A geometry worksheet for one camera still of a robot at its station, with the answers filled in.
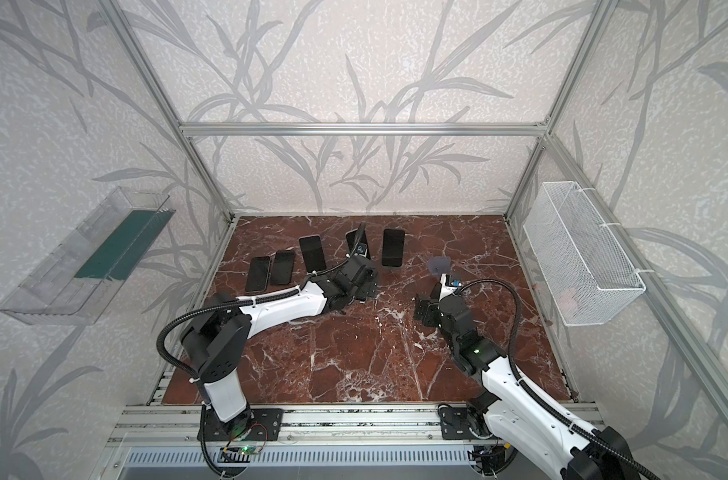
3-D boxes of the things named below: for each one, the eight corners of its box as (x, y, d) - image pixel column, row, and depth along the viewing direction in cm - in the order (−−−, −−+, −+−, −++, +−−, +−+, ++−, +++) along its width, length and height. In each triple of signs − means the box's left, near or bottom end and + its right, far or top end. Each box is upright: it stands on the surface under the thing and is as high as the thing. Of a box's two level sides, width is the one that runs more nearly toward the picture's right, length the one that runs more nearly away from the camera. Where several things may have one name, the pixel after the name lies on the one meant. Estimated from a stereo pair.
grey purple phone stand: (429, 274, 106) (429, 270, 104) (427, 260, 110) (428, 256, 108) (451, 274, 106) (452, 270, 104) (448, 260, 110) (449, 256, 108)
